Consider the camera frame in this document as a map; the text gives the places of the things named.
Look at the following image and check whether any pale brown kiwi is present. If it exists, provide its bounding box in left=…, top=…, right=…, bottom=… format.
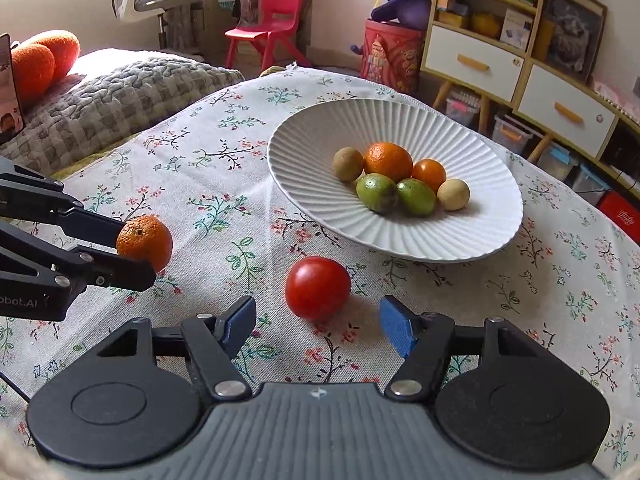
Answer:
left=437, top=179, right=471, bottom=211

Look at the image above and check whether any red tomato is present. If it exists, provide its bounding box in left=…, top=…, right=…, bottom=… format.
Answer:
left=285, top=256, right=352, bottom=322

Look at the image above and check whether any small orange in plate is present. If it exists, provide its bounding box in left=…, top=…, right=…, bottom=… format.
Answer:
left=411, top=158, right=447, bottom=193

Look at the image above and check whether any floral tablecloth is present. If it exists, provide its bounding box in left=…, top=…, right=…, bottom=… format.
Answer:
left=1, top=69, right=639, bottom=474

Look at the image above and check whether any red plastic chair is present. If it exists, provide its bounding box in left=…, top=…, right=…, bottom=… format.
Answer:
left=224, top=0, right=311, bottom=72

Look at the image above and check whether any wooden shelf cabinet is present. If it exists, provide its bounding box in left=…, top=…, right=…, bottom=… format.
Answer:
left=421, top=0, right=544, bottom=133

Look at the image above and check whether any white ribbed plate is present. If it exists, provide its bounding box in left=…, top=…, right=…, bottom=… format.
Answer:
left=268, top=99, right=524, bottom=263

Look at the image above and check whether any large orange in plate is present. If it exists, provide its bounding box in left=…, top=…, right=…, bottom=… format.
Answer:
left=363, top=142, right=413, bottom=182

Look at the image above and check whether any left green fruit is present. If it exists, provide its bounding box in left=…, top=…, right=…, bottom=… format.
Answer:
left=356, top=174, right=398, bottom=214

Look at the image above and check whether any red decorated bucket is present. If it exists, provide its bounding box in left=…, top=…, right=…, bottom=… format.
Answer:
left=352, top=20, right=424, bottom=94

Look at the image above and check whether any right green fruit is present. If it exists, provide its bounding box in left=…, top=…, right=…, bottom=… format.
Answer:
left=397, top=179, right=437, bottom=217

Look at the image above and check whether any framed cat picture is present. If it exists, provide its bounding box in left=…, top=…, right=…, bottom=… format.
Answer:
left=544, top=0, right=608, bottom=84

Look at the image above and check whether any red box under cabinet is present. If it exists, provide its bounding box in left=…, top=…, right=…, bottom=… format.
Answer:
left=598, top=191, right=640, bottom=243

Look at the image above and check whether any low wooden drawer cabinet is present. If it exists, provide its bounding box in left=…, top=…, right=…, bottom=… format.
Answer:
left=513, top=58, right=639, bottom=184

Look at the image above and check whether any green fruit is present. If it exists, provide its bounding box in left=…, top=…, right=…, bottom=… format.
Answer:
left=397, top=179, right=437, bottom=217
left=356, top=174, right=398, bottom=214

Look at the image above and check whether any orange mandarin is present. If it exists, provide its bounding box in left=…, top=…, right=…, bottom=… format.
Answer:
left=116, top=216, right=172, bottom=273

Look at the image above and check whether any orange plush toy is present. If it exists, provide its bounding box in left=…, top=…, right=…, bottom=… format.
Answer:
left=12, top=29, right=80, bottom=110

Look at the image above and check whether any grey woven cushion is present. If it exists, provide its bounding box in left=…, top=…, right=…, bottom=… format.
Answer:
left=1, top=49, right=244, bottom=176

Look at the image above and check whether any purple plush toy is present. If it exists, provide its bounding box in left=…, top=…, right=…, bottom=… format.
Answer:
left=370, top=0, right=432, bottom=32

